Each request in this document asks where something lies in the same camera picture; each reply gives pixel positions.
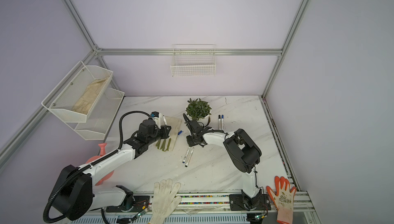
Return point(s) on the lower white mesh shelf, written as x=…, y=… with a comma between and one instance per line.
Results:
x=99, y=122

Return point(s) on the white marker pen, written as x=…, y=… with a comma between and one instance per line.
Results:
x=219, y=122
x=189, y=157

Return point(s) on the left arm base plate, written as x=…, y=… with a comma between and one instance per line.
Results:
x=138, y=203

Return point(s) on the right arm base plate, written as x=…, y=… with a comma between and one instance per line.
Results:
x=241, y=202

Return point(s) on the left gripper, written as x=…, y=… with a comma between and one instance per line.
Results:
x=165, y=130

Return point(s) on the potted green plant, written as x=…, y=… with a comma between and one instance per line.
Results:
x=198, y=109

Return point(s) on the orange white glove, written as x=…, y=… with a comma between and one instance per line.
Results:
x=283, y=199

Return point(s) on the white wire basket back wall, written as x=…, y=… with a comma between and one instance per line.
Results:
x=193, y=60

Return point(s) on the green bean pods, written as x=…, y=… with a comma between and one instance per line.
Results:
x=164, y=144

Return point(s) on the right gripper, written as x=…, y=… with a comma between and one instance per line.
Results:
x=190, y=144

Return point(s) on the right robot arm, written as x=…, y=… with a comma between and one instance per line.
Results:
x=245, y=155

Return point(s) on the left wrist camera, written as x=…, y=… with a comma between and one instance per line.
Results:
x=158, y=118

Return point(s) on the white work glove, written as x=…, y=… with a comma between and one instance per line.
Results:
x=165, y=200

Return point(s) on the upper white mesh shelf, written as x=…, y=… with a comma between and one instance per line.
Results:
x=65, y=101

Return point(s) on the beige glove in shelf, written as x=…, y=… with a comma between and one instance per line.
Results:
x=86, y=101

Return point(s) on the white mesh shelf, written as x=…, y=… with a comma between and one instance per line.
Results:
x=65, y=101
x=99, y=122

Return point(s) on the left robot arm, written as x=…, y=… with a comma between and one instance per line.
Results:
x=73, y=194

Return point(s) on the white marker blue cap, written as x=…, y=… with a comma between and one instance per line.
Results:
x=222, y=122

